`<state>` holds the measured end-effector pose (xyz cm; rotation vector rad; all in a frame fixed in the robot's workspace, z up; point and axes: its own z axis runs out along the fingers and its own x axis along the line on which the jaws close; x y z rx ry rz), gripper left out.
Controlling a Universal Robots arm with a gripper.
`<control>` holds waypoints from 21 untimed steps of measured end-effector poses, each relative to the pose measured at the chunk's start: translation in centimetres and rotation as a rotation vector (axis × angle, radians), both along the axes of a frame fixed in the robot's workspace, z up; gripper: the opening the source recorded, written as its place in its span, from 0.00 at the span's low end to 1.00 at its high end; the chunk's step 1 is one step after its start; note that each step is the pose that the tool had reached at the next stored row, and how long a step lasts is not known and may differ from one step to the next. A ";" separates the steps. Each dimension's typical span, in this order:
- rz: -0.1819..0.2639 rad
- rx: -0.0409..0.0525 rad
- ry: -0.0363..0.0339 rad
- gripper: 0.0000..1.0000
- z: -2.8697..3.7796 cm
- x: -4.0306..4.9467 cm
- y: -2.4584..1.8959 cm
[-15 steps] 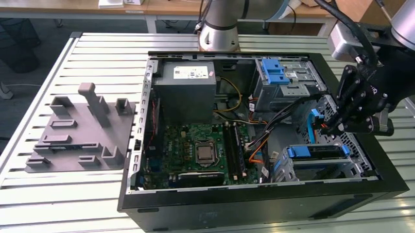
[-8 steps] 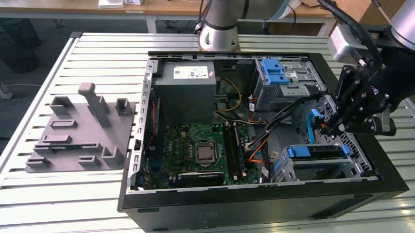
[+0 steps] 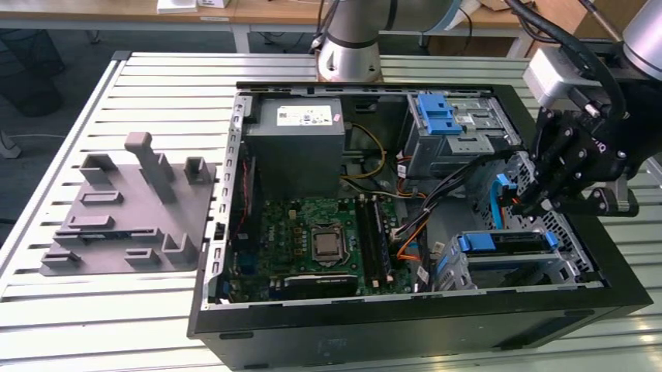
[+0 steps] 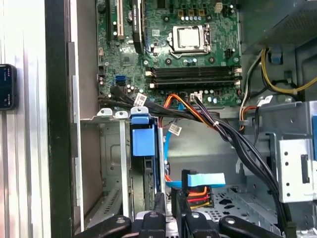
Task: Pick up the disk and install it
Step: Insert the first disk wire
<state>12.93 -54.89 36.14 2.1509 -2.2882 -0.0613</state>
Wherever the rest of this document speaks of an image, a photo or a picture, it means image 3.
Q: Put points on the cardboard box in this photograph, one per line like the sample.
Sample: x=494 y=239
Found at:
x=494 y=4

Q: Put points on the green motherboard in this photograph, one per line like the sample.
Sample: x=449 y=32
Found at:
x=310 y=209

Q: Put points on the blue plastic drive latch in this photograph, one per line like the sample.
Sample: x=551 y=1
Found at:
x=439 y=124

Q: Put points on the grey stand foot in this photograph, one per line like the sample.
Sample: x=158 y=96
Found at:
x=10 y=149

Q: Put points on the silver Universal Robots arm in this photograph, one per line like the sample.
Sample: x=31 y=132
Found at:
x=351 y=58

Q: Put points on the metal optical drive cage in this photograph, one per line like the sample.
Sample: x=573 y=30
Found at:
x=465 y=145

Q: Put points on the small white box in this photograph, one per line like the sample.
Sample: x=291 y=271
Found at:
x=212 y=3

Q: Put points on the wooden desk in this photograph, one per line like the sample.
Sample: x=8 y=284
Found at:
x=130 y=13

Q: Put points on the black mesh waste bin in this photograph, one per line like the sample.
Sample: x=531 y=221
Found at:
x=31 y=69

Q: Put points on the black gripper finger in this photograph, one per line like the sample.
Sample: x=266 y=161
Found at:
x=605 y=201
x=561 y=155

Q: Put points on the black PC case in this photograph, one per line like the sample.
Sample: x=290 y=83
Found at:
x=362 y=337

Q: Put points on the silver CPU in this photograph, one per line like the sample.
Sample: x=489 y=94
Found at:
x=326 y=244

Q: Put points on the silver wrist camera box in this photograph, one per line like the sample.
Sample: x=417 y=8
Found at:
x=550 y=73

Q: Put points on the grey parts rack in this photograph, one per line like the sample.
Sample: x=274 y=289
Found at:
x=134 y=217

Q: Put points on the black graphics card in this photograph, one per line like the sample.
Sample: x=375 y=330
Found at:
x=321 y=286

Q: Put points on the grey power supply unit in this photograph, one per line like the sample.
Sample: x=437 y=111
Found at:
x=295 y=162

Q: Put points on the white plastic tube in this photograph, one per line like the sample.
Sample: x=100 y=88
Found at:
x=467 y=9

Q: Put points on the wooden cabinet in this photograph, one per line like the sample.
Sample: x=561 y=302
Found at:
x=566 y=15

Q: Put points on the RAM stick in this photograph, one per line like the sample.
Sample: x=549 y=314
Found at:
x=382 y=240

